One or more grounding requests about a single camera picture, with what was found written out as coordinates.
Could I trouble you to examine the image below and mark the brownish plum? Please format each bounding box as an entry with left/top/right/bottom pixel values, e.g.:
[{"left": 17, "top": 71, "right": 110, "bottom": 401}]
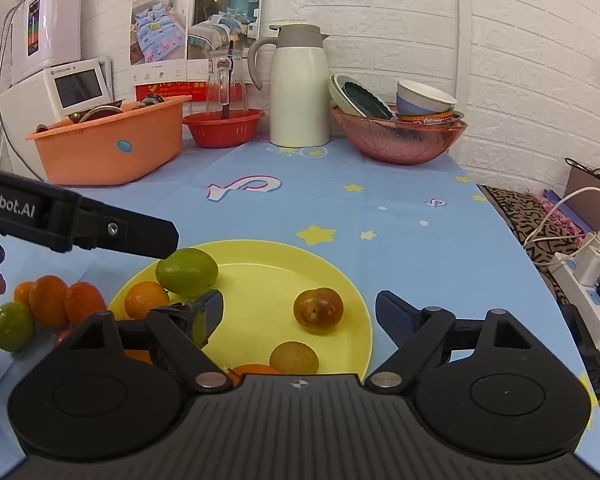
[{"left": 294, "top": 287, "right": 343, "bottom": 332}]

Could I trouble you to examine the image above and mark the white thermos jug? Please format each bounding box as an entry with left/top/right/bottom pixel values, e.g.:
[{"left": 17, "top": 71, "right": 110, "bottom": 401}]
[{"left": 247, "top": 23, "right": 330, "bottom": 148}]

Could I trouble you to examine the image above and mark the small orange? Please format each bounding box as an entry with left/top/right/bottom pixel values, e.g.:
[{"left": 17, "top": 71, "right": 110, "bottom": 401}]
[
  {"left": 124, "top": 281, "right": 170, "bottom": 320},
  {"left": 14, "top": 281, "right": 33, "bottom": 307}
]

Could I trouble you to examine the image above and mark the orange with stem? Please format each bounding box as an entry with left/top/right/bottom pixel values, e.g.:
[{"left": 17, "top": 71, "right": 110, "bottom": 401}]
[{"left": 225, "top": 364, "right": 280, "bottom": 387}]

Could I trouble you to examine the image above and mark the white water purifier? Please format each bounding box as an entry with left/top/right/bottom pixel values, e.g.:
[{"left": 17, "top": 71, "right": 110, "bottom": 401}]
[{"left": 10, "top": 0, "right": 81, "bottom": 84}]

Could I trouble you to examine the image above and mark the brown longan fruit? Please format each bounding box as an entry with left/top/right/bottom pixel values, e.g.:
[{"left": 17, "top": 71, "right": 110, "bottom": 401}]
[{"left": 270, "top": 341, "right": 320, "bottom": 375}]

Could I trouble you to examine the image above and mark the white appliance with screen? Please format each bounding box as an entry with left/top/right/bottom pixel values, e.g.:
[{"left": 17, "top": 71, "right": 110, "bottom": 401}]
[{"left": 0, "top": 56, "right": 114, "bottom": 180}]

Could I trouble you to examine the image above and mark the orange plastic basket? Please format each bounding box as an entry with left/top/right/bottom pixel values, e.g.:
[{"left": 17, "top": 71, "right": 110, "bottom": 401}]
[{"left": 26, "top": 96, "right": 188, "bottom": 186}]

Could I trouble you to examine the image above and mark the red plastic basket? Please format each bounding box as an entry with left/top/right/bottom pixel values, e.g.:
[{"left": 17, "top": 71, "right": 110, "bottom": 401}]
[{"left": 183, "top": 110, "right": 264, "bottom": 148}]

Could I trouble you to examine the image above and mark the large back orange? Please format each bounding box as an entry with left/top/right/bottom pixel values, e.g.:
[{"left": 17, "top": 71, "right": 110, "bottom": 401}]
[{"left": 29, "top": 275, "right": 68, "bottom": 330}]

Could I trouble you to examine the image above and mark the blue white ceramic bowl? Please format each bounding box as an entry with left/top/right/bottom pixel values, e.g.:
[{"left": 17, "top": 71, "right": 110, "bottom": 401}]
[{"left": 396, "top": 79, "right": 457, "bottom": 116}]

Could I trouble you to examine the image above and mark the dark orange tangerine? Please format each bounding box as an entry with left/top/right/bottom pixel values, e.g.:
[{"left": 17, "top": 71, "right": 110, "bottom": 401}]
[{"left": 64, "top": 282, "right": 107, "bottom": 326}]

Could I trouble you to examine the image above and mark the wall calendar poster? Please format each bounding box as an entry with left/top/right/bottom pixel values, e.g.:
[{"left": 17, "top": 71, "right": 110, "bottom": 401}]
[{"left": 129, "top": 0, "right": 262, "bottom": 102}]

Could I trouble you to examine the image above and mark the large green mango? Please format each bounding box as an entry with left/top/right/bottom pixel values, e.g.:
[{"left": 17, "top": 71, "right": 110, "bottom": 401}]
[{"left": 0, "top": 301, "right": 35, "bottom": 352}]

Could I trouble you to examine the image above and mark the white phone charger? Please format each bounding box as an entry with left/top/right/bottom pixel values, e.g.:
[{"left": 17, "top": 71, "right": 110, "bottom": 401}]
[{"left": 573, "top": 233, "right": 600, "bottom": 286}]

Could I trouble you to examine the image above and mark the clear glass pitcher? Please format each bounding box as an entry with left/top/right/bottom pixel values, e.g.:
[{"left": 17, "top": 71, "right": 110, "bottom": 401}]
[{"left": 206, "top": 40, "right": 248, "bottom": 119}]

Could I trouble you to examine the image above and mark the white power strip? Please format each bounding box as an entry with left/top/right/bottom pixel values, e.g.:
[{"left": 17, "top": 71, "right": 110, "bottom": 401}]
[{"left": 550, "top": 252, "right": 600, "bottom": 352}]

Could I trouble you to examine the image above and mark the pink glass bowl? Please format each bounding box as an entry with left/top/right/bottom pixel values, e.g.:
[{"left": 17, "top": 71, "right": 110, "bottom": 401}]
[{"left": 332, "top": 106, "right": 467, "bottom": 166}]

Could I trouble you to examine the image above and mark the yellow oval plate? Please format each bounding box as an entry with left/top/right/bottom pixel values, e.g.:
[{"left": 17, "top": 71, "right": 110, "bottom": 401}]
[{"left": 107, "top": 238, "right": 374, "bottom": 380}]

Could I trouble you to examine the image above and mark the cardboard box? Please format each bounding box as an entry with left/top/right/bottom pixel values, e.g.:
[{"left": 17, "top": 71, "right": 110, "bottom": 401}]
[{"left": 565, "top": 167, "right": 600, "bottom": 231}]

